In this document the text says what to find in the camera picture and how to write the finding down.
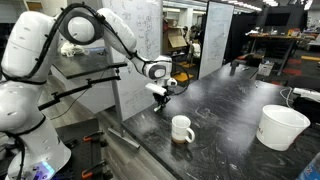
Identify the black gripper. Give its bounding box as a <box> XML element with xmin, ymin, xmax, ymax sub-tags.
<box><xmin>153</xmin><ymin>93</ymin><xmax>171</xmax><ymax>112</ymax></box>

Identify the white ceramic mug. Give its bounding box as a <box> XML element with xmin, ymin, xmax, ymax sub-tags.
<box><xmin>171</xmin><ymin>115</ymin><xmax>195</xmax><ymax>144</ymax></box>

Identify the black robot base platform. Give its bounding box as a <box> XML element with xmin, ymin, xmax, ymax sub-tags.
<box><xmin>52</xmin><ymin>118</ymin><xmax>111</xmax><ymax>180</ymax></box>

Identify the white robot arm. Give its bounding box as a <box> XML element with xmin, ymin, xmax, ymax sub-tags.
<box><xmin>0</xmin><ymin>3</ymin><xmax>174</xmax><ymax>180</ymax></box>

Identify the white whiteboard stand foot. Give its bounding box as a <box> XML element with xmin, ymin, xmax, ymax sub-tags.
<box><xmin>108</xmin><ymin>128</ymin><xmax>140</xmax><ymax>149</ymax></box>

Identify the orange black clamp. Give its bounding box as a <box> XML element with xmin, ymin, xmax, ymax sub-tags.
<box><xmin>81</xmin><ymin>159</ymin><xmax>113</xmax><ymax>180</ymax></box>
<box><xmin>82</xmin><ymin>130</ymin><xmax>109</xmax><ymax>148</ymax></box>

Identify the black side table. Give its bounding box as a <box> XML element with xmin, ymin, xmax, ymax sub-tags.
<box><xmin>51</xmin><ymin>48</ymin><xmax>115</xmax><ymax>113</ymax></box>

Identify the cardboard box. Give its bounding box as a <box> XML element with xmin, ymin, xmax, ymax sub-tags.
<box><xmin>162</xmin><ymin>27</ymin><xmax>187</xmax><ymax>54</ymax></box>

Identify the large whiteboard with writing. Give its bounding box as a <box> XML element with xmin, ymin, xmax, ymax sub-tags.
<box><xmin>101</xmin><ymin>0</ymin><xmax>164</xmax><ymax>122</ymax></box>

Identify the white crumpled cloth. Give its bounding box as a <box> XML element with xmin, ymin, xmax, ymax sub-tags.
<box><xmin>60</xmin><ymin>41</ymin><xmax>90</xmax><ymax>57</ymax></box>

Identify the white storage crate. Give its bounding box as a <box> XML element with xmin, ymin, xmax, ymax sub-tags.
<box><xmin>258</xmin><ymin>62</ymin><xmax>274</xmax><ymax>76</ymax></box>

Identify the white plastic bucket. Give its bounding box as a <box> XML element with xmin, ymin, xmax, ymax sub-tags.
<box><xmin>256</xmin><ymin>105</ymin><xmax>311</xmax><ymax>151</ymax></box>

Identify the wooden background desk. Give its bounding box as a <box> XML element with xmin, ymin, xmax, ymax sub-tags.
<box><xmin>249</xmin><ymin>34</ymin><xmax>303</xmax><ymax>76</ymax></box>

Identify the white power strip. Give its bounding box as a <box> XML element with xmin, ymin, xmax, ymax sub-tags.
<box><xmin>293</xmin><ymin>88</ymin><xmax>320</xmax><ymax>102</ymax></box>

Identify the clear plastic water bottle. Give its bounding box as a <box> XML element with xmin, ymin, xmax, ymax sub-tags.
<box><xmin>295</xmin><ymin>153</ymin><xmax>320</xmax><ymax>180</ymax></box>

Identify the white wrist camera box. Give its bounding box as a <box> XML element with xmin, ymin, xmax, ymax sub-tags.
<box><xmin>145</xmin><ymin>83</ymin><xmax>166</xmax><ymax>96</ymax></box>

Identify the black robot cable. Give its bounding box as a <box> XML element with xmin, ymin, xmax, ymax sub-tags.
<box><xmin>169</xmin><ymin>61</ymin><xmax>192</xmax><ymax>97</ymax></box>

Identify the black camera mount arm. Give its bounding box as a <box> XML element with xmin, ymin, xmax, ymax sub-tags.
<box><xmin>38</xmin><ymin>75</ymin><xmax>120</xmax><ymax>110</ymax></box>

